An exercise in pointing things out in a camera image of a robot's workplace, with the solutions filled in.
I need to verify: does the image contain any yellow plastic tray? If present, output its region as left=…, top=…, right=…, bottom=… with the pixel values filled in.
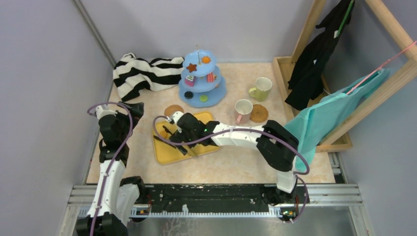
left=151, top=118, right=220, bottom=165

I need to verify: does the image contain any green macaron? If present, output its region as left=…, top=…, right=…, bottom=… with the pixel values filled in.
left=199, top=95, right=208, bottom=102

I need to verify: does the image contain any black macaron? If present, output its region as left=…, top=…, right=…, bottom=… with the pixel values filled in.
left=184, top=91, right=194, bottom=99

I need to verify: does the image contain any blue three-tier cake stand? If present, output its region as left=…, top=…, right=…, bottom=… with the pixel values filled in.
left=179, top=48, right=227, bottom=108

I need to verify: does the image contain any purple triangular cake slice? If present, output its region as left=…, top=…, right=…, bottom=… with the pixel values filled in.
left=184, top=75, right=196, bottom=87

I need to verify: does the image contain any red striped cake slice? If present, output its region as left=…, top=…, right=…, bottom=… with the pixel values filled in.
left=206, top=72, right=216, bottom=83

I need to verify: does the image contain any brown star cookie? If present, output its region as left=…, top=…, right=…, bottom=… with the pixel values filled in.
left=186, top=63, right=198, bottom=73

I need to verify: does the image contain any orange flower cookie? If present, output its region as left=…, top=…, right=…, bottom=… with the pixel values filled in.
left=201, top=56, right=211, bottom=64

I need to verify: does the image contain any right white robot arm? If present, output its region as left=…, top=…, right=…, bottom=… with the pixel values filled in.
left=153, top=112, right=300, bottom=203

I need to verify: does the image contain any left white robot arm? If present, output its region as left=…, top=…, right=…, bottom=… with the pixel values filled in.
left=75, top=102, right=148, bottom=236

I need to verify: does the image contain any left woven round coaster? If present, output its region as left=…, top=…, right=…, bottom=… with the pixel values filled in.
left=164, top=104, right=184, bottom=117

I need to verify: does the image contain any woven round coaster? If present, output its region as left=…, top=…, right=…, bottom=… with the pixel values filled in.
left=164, top=104, right=184, bottom=117
left=250, top=104, right=269, bottom=123

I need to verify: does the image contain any black white striped cloth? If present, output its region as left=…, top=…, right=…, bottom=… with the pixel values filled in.
left=113, top=53, right=184, bottom=102

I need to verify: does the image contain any pink mug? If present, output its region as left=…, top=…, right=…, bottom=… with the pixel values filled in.
left=235, top=99, right=253, bottom=125

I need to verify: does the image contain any right woven round coaster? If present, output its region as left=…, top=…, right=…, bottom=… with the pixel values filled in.
left=250, top=104, right=269, bottom=123

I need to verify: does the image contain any green mug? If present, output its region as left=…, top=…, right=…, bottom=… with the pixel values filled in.
left=248, top=77, right=272, bottom=102

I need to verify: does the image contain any teal hanging shirt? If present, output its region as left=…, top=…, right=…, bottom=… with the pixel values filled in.
left=284, top=69, right=390, bottom=164

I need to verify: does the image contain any black hanging garment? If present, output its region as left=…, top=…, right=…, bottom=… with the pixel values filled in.
left=285, top=0, right=355, bottom=111

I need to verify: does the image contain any wooden clothes rack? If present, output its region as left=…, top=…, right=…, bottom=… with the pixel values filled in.
left=272, top=0, right=417, bottom=152

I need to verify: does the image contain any pink clothes hanger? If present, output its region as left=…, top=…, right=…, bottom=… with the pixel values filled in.
left=344, top=41, right=417, bottom=95

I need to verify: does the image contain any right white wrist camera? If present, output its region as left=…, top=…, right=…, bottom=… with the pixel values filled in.
left=168, top=111, right=184, bottom=124

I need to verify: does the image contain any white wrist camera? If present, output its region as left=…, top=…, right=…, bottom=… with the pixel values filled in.
left=94, top=105, right=117, bottom=120
left=168, top=111, right=184, bottom=124

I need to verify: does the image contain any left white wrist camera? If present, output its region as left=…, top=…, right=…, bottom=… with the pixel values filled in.
left=94, top=105, right=117, bottom=120

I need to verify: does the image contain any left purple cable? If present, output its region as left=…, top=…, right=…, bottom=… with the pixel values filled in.
left=87, top=101, right=134, bottom=236

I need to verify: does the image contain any purple cable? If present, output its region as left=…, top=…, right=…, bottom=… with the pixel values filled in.
left=87, top=101, right=134, bottom=236
left=152, top=116, right=310, bottom=223

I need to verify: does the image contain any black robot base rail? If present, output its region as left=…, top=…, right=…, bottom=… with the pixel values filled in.
left=128, top=183, right=310, bottom=222

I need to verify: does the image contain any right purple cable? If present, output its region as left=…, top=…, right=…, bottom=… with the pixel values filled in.
left=152, top=116, right=310, bottom=223

